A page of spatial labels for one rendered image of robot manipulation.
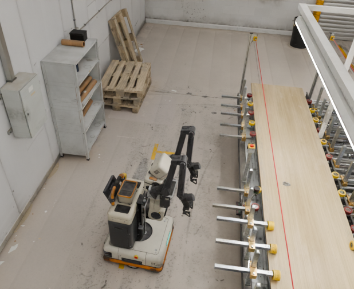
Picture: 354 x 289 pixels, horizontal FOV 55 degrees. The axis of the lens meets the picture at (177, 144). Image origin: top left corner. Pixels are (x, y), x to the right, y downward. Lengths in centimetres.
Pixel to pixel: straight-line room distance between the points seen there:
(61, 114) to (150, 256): 233
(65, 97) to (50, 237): 178
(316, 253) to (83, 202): 288
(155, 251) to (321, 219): 170
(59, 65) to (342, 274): 376
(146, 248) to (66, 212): 131
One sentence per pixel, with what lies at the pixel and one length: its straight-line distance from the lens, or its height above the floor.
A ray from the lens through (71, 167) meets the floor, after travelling 522.
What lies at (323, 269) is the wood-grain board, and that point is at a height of 90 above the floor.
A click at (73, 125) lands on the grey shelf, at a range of 497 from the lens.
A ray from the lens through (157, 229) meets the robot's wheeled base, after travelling 394.
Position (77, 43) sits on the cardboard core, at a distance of 493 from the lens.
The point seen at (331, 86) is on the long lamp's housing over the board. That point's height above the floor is 237.
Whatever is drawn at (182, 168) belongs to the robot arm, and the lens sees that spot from 274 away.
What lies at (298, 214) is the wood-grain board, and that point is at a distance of 354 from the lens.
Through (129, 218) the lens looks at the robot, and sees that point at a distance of 338.
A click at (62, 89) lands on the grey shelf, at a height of 118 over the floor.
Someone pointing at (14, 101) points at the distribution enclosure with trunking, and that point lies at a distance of 390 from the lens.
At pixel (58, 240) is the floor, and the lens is 436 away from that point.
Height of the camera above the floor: 339
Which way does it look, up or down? 38 degrees down
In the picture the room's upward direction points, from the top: 3 degrees clockwise
